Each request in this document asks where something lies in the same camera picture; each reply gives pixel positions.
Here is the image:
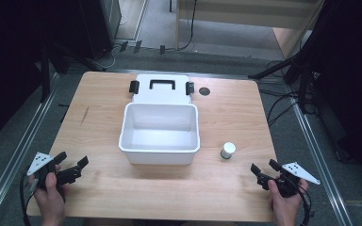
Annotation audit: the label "white floor cable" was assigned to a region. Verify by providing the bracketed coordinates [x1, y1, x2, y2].
[89, 43, 122, 72]

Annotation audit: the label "person's right hand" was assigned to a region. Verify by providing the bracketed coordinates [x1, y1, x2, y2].
[267, 178, 309, 217]

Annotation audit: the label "small silver-capped jar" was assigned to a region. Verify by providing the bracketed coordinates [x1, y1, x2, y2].
[220, 141, 237, 160]

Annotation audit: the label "black hanging cable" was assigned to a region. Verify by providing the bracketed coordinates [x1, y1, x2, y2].
[178, 0, 199, 52]

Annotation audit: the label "white storage box with lid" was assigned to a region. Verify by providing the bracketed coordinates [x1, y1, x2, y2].
[118, 73, 201, 166]

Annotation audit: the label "light wooden furniture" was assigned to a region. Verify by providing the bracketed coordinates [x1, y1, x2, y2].
[173, 0, 326, 60]

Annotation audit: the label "black metal stand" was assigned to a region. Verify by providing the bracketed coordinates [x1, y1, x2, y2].
[248, 46, 323, 114]

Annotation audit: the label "black floor cables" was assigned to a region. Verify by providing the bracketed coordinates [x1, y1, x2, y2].
[258, 89, 300, 127]

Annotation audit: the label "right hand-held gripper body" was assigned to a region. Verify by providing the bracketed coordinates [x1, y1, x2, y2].
[259, 161, 321, 199]

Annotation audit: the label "aluminium floor rail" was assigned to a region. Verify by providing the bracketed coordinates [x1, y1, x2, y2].
[287, 90, 355, 226]
[0, 73, 60, 226]

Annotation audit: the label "person's left hand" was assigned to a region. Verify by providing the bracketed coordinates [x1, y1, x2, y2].
[27, 171, 67, 218]

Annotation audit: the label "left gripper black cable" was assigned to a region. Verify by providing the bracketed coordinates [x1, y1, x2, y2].
[19, 171, 40, 226]

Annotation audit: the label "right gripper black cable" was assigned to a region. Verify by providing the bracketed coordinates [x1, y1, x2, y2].
[297, 183, 313, 226]

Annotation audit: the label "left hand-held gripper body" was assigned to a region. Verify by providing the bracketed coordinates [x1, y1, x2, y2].
[26, 152, 83, 190]

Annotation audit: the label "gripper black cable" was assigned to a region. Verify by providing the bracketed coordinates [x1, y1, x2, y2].
[297, 183, 313, 226]
[19, 171, 40, 226]

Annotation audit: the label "black cabinet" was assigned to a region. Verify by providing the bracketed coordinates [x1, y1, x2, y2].
[76, 0, 123, 60]

